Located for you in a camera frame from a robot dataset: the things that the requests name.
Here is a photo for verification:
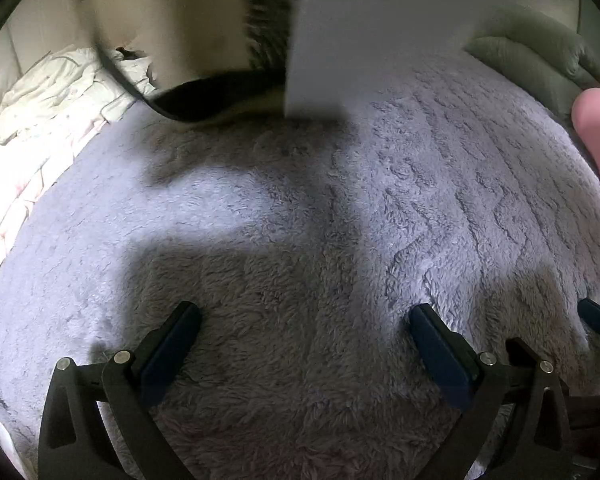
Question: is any cream black-trimmed garment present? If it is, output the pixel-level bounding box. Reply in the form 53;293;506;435
82;0;302;124

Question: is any person's pink leg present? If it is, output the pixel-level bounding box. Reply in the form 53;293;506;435
571;57;600;212

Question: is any grey fleece blanket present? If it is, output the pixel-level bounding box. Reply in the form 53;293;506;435
0;49;600;480

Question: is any cream quilted bedspread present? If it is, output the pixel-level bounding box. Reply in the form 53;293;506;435
0;95;133;306

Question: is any white crumpled cloth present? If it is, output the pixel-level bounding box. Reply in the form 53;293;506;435
0;47;147;147

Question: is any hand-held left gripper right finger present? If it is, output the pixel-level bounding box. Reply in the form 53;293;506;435
409;303;573;480

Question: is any white sheet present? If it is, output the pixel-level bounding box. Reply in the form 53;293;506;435
284;0;501;122

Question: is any green pillow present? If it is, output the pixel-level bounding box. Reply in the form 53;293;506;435
464;35;578;122
487;7;600;94

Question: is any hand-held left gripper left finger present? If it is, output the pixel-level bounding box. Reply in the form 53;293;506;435
37;301;203;480

